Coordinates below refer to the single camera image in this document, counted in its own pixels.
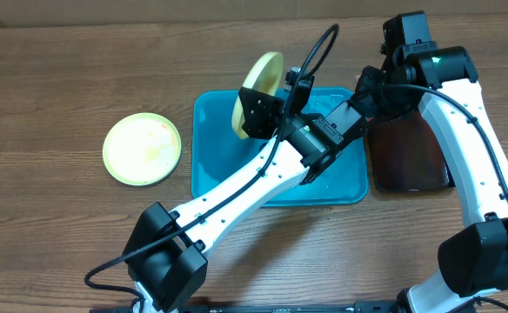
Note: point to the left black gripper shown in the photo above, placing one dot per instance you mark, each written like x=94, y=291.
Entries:
x=256, y=122

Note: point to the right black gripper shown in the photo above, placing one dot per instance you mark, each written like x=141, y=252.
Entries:
x=368, y=85

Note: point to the yellow-green plate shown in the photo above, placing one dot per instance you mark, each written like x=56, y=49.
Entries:
x=142, y=149
x=264, y=76

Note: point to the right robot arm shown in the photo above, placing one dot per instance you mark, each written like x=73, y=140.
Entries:
x=442, y=85

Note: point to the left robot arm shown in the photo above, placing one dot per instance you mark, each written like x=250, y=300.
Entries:
x=167, y=253

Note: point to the teal plastic tray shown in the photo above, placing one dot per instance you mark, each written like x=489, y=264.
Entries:
x=217, y=153

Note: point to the black rectangular tray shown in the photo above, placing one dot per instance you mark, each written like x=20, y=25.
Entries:
x=406, y=157

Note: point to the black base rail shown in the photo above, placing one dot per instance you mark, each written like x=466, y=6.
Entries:
x=387, y=306

